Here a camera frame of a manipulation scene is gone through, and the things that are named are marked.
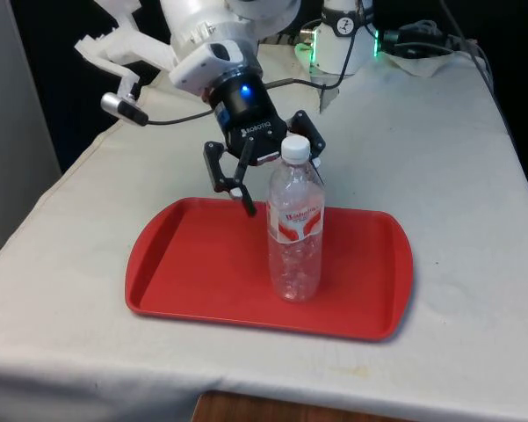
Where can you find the clear plastic bottle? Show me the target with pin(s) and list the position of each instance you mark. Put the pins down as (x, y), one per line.
(295, 264)

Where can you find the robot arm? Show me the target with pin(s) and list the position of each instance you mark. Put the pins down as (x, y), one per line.
(193, 22)

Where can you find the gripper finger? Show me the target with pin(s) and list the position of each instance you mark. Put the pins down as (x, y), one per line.
(214, 167)
(309, 132)

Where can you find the small silver webcam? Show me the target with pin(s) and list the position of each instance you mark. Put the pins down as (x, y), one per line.
(123, 107)

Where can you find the red tray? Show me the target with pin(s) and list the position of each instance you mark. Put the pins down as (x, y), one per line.
(202, 272)

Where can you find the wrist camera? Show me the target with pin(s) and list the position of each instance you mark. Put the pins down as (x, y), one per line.
(211, 66)

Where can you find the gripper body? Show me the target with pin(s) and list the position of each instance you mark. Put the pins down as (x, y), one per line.
(246, 114)

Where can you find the white plastic bracket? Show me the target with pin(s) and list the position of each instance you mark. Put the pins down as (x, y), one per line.
(132, 39)

